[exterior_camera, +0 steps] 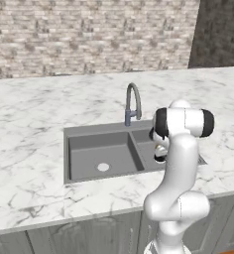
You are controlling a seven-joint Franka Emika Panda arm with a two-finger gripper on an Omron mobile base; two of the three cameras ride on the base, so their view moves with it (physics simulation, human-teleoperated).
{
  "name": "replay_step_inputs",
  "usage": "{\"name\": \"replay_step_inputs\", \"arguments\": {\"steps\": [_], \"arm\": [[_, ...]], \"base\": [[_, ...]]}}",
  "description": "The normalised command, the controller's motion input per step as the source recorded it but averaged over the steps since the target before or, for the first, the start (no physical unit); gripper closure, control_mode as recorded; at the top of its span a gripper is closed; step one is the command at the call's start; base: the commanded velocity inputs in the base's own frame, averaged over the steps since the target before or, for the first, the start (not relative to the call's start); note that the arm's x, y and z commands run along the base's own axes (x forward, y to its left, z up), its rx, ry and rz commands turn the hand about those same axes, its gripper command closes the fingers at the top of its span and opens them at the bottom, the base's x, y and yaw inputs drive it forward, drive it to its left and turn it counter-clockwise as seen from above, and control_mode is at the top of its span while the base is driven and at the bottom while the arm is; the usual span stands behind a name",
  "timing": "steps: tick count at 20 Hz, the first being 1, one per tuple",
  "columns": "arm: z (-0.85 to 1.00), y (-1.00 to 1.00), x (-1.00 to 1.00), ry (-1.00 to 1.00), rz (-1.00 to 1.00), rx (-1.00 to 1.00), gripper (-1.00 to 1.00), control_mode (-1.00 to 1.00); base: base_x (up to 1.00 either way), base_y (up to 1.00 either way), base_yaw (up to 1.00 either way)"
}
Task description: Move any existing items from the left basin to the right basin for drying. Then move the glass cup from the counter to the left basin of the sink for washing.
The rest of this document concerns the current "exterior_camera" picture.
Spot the grey curved sink tap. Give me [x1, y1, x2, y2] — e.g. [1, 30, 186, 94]
[123, 81, 144, 128]

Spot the grey double basin sink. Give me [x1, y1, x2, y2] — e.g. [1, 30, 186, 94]
[62, 119, 208, 186]

